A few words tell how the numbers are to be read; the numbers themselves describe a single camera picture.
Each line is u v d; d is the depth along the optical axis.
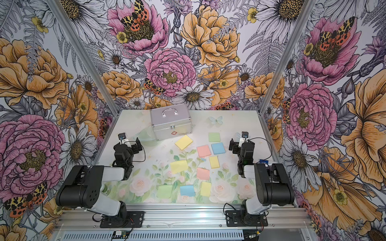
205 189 0.83
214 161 0.94
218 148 1.00
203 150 1.00
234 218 0.74
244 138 0.80
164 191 0.83
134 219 0.75
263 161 0.94
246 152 0.71
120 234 0.71
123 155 0.71
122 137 0.79
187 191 0.84
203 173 0.90
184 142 1.03
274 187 0.45
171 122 0.98
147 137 1.08
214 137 1.08
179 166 0.92
